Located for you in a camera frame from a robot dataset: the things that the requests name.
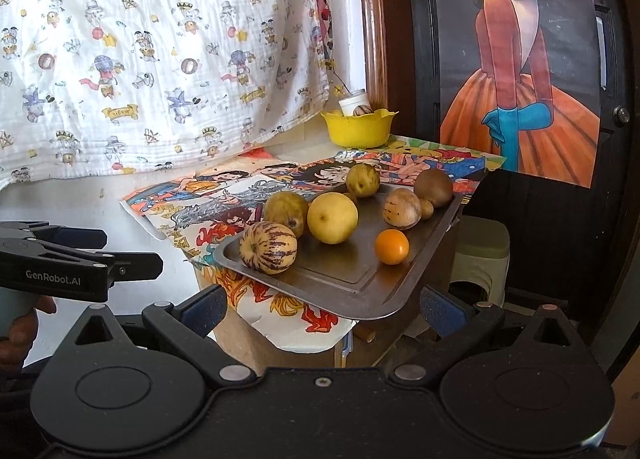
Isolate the wooden door frame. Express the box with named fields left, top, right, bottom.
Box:
left=356, top=0, right=416, bottom=140

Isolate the large yellow-green fruit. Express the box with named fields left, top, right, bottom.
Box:
left=263, top=191, right=310, bottom=239

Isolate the dark door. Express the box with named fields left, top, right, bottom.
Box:
left=402, top=0, right=633, bottom=340

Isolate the purple striped pepino melon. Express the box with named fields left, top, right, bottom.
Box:
left=239, top=221, right=299, bottom=275

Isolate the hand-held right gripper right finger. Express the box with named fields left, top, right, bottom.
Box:
left=392, top=285, right=583, bottom=385

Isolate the red cartoon cloth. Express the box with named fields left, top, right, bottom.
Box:
left=309, top=0, right=336, bottom=72

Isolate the metal tray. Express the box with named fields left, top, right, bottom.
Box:
left=213, top=179, right=463, bottom=321

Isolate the yellow pear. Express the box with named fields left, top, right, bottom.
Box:
left=306, top=192, right=360, bottom=245

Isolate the small orange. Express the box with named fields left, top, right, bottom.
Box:
left=375, top=229, right=410, bottom=266

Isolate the wall poster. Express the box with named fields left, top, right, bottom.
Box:
left=439, top=0, right=601, bottom=188

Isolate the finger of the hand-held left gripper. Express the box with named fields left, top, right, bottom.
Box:
left=0, top=221, right=108, bottom=256
left=75, top=250, right=164, bottom=285

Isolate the small yellow-green fruit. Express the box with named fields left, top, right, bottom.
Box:
left=346, top=163, right=381, bottom=198

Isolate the person's left hand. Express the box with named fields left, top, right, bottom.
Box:
left=0, top=295, right=58, bottom=370

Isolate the white cup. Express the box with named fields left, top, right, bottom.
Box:
left=338, top=89, right=371, bottom=116

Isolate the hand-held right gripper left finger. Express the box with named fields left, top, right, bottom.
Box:
left=74, top=284, right=256, bottom=387

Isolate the dried flower twig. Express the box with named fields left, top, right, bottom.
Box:
left=327, top=59, right=353, bottom=97

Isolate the pale green plastic stool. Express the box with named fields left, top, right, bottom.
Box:
left=447, top=215, right=512, bottom=312

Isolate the yellow plastic bowl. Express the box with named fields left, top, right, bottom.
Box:
left=320, top=108, right=399, bottom=150

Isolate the large brown kiwi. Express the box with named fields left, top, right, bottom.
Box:
left=413, top=168, right=454, bottom=208

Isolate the orange blue comic poster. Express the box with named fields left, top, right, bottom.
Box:
left=121, top=149, right=281, bottom=242

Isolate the white cartoon printed blanket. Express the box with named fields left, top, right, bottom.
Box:
left=0, top=0, right=331, bottom=184

